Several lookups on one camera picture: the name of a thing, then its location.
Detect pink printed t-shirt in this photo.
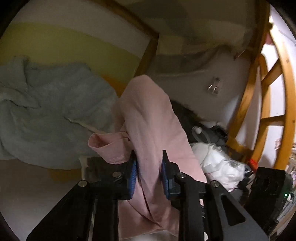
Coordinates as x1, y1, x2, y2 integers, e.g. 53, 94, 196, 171
88, 75, 206, 239

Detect black dark clothes pile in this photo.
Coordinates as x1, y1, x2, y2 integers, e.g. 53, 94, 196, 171
170, 100, 228, 151

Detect white crumpled cloth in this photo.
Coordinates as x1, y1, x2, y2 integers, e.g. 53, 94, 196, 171
191, 143, 251, 191

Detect grey printed bed sheet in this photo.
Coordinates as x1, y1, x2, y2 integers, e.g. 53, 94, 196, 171
1, 160, 81, 240

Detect grey-green crumpled blanket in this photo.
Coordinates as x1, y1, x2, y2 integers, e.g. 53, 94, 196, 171
1, 57, 118, 170

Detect yellow white striped mattress pad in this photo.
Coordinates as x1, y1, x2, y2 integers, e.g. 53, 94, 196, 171
1, 1, 140, 95

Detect wooden ladder rail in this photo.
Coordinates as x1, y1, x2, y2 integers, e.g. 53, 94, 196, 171
226, 1, 295, 170

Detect white wall socket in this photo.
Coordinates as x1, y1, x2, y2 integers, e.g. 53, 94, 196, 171
207, 77, 223, 95

